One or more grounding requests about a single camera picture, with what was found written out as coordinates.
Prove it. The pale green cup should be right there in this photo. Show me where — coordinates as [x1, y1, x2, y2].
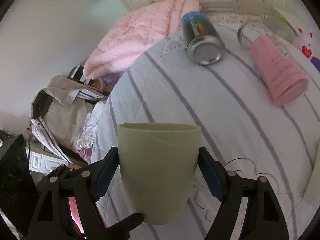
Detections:
[117, 123, 201, 225]

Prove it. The white drawer cabinet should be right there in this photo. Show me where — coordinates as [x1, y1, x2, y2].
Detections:
[25, 140, 68, 174]

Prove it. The beige jacket pile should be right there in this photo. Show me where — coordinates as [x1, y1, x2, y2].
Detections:
[30, 75, 109, 166]

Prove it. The striped white table cover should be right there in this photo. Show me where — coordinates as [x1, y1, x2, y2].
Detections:
[92, 24, 319, 239]

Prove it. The left pink bunny plush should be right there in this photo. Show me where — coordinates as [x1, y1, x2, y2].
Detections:
[293, 25, 314, 61]

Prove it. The blue black metal can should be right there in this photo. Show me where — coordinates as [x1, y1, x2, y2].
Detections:
[181, 11, 226, 66]

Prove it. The folded pink quilt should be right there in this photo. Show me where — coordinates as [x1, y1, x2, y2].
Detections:
[84, 0, 201, 79]

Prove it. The grey pillow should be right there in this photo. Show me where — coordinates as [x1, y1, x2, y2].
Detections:
[262, 17, 297, 43]

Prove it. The white pillow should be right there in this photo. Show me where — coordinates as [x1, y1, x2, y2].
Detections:
[273, 7, 308, 34]

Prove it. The pink heart bed sheet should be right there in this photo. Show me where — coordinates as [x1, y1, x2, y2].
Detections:
[208, 13, 268, 24]

